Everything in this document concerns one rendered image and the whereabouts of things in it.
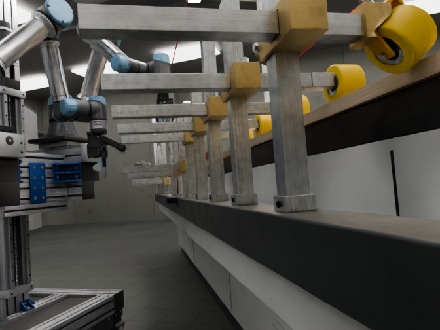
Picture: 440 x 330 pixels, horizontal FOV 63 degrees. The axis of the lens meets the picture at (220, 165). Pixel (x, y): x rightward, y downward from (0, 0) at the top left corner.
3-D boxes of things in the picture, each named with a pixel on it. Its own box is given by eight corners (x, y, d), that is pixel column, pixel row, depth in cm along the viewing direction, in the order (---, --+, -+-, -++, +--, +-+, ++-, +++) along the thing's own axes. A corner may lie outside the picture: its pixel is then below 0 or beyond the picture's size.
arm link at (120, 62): (71, 6, 174) (125, 54, 151) (91, 14, 183) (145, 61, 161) (63, 29, 178) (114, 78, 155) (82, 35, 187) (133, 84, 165)
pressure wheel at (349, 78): (319, 97, 82) (338, 107, 75) (326, 61, 79) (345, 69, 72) (343, 96, 83) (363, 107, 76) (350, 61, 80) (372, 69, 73)
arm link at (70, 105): (56, 118, 157) (81, 120, 164) (66, 113, 149) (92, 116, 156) (55, 101, 157) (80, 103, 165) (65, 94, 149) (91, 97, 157)
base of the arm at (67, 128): (38, 139, 181) (38, 120, 182) (60, 142, 196) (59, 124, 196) (63, 136, 177) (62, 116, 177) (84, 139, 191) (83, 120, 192)
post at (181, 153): (183, 209, 170) (175, 108, 173) (182, 208, 173) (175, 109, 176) (190, 208, 171) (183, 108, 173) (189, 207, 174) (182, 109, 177)
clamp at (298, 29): (286, 29, 42) (283, -13, 43) (251, 67, 56) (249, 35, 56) (334, 30, 44) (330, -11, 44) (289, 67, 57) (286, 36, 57)
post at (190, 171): (190, 218, 145) (182, 100, 148) (189, 217, 149) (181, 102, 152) (199, 217, 146) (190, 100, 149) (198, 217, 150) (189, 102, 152)
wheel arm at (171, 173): (128, 180, 186) (127, 172, 186) (128, 181, 189) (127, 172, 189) (210, 175, 195) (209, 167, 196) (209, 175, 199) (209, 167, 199)
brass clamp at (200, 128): (193, 131, 115) (192, 116, 116) (188, 137, 129) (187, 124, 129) (212, 131, 117) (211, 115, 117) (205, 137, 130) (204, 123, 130)
